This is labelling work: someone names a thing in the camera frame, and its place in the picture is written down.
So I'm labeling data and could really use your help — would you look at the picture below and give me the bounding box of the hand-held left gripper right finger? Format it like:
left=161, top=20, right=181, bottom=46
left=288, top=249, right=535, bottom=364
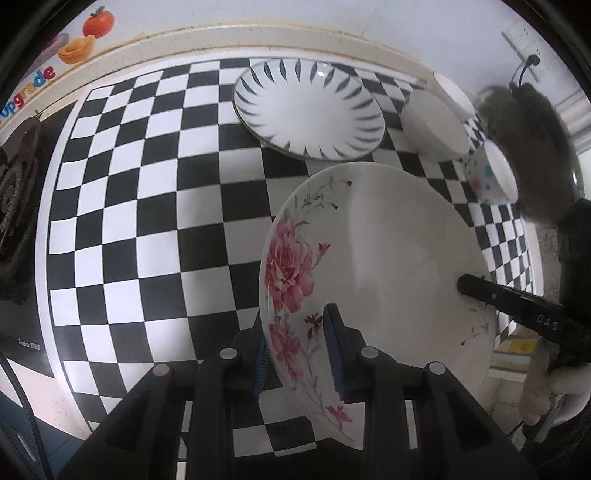
left=322, top=304, right=541, bottom=480

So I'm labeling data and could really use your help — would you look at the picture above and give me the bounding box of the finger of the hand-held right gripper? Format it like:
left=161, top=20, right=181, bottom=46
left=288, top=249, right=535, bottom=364
left=456, top=274, right=532, bottom=319

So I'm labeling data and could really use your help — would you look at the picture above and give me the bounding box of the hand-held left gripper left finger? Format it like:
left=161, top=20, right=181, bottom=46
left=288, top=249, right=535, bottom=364
left=58, top=318, right=278, bottom=480

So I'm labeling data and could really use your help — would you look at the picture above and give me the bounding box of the pink floral white plate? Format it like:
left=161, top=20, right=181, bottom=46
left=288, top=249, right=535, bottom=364
left=259, top=161, right=498, bottom=450

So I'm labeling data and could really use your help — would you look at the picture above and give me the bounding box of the polka dot white bowl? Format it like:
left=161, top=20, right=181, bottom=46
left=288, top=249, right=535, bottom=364
left=465, top=141, right=519, bottom=205

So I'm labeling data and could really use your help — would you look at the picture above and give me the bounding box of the plain white bowl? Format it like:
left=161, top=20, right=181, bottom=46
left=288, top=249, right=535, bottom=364
left=431, top=71, right=477, bottom=121
left=400, top=89, right=471, bottom=162

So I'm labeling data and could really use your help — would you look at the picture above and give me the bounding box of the blue leaf pattern plate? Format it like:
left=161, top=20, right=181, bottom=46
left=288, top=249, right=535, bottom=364
left=232, top=59, right=387, bottom=161

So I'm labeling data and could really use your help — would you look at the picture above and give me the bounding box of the person's right hand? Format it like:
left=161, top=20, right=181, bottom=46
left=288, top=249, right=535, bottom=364
left=519, top=348, right=573, bottom=425

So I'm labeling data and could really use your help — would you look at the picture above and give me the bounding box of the dark grey cooking pot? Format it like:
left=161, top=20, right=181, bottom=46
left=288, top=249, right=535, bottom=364
left=475, top=83, right=580, bottom=227

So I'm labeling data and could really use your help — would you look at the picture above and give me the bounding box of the black white checkered mat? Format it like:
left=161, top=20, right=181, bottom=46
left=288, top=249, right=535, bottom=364
left=36, top=59, right=539, bottom=455

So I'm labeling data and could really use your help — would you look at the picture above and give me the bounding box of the black gas stove burner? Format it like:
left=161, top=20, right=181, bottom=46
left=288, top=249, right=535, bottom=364
left=0, top=99, right=81, bottom=384

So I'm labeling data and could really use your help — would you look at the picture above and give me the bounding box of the black plug with cable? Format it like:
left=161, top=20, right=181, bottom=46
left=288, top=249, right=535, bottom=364
left=508, top=54, right=542, bottom=90

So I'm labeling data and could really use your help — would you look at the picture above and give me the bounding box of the thin black cable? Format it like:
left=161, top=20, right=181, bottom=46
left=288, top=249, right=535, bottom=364
left=0, top=353, right=51, bottom=480

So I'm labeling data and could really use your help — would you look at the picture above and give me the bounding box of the white wall outlet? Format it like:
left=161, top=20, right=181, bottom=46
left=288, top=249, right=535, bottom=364
left=502, top=22, right=552, bottom=77

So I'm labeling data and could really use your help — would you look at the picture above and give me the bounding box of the fruit print wall sticker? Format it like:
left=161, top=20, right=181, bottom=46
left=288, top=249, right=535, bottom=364
left=0, top=2, right=116, bottom=125

